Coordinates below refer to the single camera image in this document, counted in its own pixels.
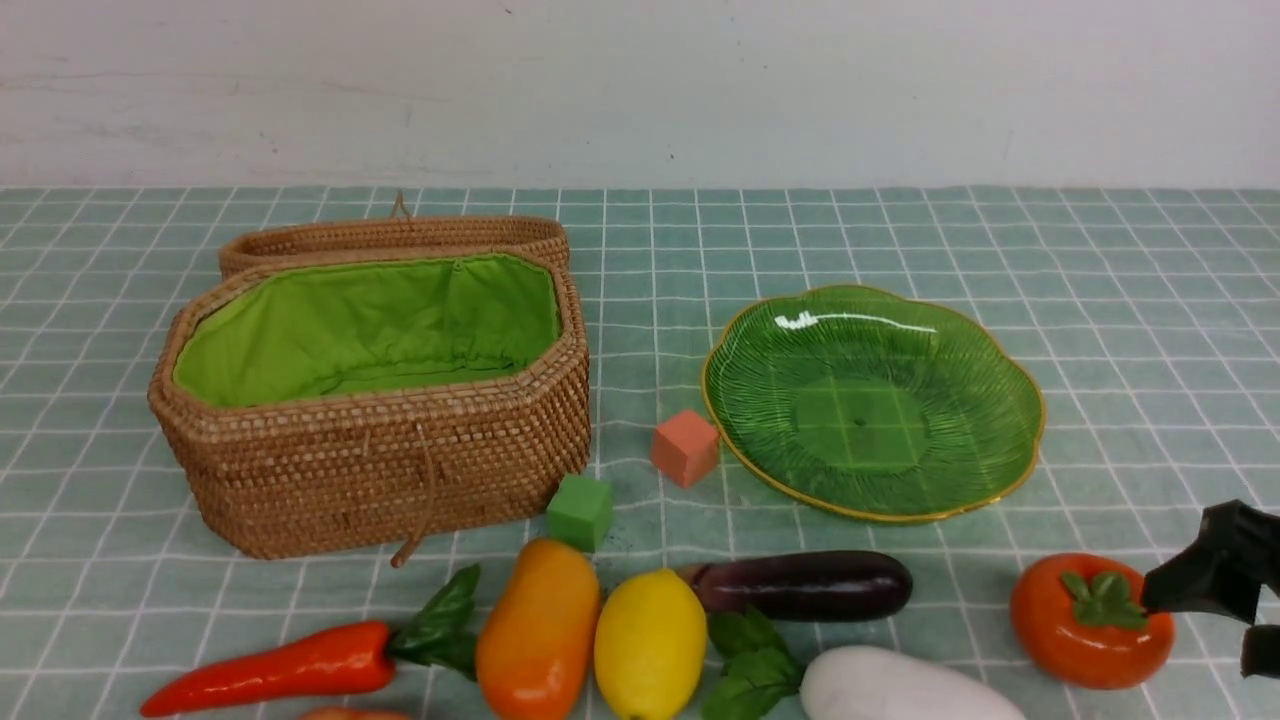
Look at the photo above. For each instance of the green glass leaf plate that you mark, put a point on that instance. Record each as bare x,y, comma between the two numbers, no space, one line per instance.
874,407

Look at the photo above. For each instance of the woven wicker basket lid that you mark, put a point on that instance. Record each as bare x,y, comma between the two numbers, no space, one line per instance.
541,237

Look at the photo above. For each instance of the orange foam cube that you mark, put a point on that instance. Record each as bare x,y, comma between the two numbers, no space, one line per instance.
685,448

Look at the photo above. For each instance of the purple eggplant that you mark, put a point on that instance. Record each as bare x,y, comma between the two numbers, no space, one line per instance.
829,586

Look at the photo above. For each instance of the green foam cube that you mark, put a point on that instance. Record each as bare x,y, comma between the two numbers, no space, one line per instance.
580,512

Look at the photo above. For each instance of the woven wicker basket green lining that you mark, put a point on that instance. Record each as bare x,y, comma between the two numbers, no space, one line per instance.
360,398

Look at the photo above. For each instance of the orange persimmon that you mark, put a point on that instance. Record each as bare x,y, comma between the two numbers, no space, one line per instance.
1078,618

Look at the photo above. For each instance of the white radish with leaves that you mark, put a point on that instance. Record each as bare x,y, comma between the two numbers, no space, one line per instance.
856,681

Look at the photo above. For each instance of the yellow lemon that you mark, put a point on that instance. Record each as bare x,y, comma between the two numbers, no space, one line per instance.
650,646

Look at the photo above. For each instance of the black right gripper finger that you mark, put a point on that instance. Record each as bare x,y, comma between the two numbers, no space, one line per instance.
1223,571
1260,655

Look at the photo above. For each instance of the orange fruit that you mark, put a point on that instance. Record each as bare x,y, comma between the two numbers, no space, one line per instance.
349,713

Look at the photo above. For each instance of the red chili pepper with leaves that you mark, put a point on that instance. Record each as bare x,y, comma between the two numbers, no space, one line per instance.
356,658

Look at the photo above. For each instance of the orange mango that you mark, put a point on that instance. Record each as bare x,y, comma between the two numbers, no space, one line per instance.
535,649

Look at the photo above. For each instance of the green checkered tablecloth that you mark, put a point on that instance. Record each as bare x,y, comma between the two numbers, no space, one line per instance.
1147,317

